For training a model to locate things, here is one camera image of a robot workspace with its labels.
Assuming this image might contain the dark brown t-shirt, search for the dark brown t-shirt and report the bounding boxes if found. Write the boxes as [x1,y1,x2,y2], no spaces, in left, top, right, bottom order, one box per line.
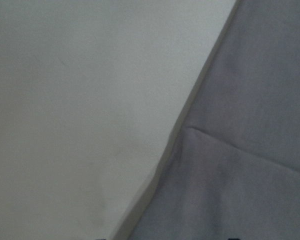
[114,0,300,240]

